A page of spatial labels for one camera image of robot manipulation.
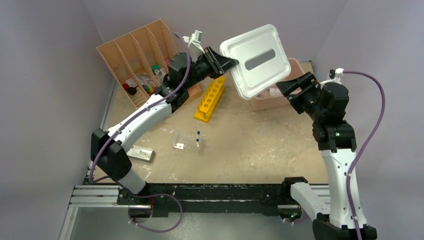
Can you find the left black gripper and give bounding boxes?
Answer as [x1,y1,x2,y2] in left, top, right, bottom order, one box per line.
[183,46,238,91]

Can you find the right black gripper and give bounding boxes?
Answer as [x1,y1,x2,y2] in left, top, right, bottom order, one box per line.
[276,72,326,122]

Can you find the white plastic bin lid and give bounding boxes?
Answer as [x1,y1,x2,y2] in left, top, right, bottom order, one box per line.
[219,24,291,100]

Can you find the clear well plate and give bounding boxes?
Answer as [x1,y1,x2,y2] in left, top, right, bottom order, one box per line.
[171,130,203,154]

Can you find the white packet pouch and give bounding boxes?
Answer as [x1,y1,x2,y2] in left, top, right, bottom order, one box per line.
[268,87,282,97]

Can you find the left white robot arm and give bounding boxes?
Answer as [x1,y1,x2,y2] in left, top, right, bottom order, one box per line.
[90,47,239,205]

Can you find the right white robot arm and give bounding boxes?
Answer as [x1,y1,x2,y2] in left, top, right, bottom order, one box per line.
[276,72,378,240]

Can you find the yellow test tube rack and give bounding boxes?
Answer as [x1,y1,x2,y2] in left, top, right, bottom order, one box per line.
[193,76,226,123]

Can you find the green capped tube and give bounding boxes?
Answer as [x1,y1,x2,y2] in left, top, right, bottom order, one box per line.
[151,64,161,75]

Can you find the peach plastic file organizer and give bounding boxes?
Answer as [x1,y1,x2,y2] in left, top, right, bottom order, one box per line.
[96,19,202,110]

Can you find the black rubber stopper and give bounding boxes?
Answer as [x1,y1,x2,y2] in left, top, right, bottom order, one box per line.
[127,87,137,96]

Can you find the white slide box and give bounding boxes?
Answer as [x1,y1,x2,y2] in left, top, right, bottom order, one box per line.
[126,145,155,163]

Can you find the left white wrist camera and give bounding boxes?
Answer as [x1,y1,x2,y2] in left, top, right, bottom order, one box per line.
[182,30,205,58]

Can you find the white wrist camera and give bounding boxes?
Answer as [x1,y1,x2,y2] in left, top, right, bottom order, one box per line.
[182,30,205,58]
[320,68,345,89]

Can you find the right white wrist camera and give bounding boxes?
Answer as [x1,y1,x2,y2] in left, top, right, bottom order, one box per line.
[320,68,345,89]

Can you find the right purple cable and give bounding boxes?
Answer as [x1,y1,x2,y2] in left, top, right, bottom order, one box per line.
[341,70,386,240]

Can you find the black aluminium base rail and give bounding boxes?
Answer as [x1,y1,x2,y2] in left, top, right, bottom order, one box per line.
[67,182,332,220]

